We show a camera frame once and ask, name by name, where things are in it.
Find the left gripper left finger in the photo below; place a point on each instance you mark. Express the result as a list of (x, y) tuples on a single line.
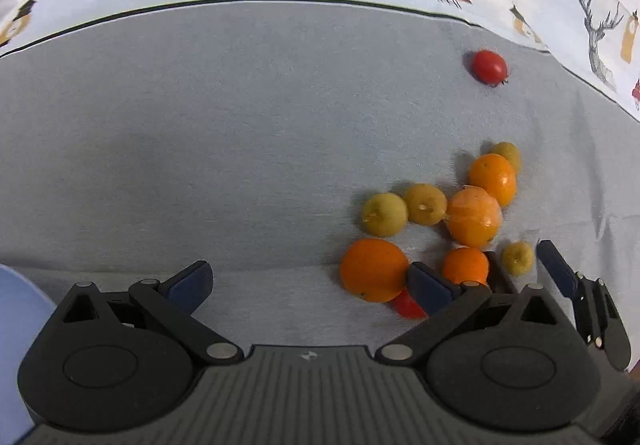
[(171, 303)]

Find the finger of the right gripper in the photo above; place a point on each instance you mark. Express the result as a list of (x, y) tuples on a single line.
[(498, 280), (595, 314)]

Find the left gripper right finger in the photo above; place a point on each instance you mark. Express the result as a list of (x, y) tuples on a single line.
[(448, 307)]

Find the red cherry tomato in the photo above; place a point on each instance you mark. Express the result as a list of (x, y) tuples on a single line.
[(489, 67), (406, 307)]

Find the small orange front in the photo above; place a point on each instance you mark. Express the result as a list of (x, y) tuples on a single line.
[(465, 264)]

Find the small orange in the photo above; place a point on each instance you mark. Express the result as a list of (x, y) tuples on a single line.
[(465, 264), (496, 176)]

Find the peeled mandarin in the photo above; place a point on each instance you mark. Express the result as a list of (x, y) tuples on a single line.
[(473, 217)]

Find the large orange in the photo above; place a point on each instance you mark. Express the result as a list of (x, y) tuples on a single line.
[(374, 270)]

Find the small orange back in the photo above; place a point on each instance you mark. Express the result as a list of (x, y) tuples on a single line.
[(496, 176)]

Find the light blue plate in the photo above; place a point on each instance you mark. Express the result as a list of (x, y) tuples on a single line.
[(24, 309)]

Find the grey sofa cover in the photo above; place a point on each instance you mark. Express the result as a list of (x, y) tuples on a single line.
[(251, 134)]

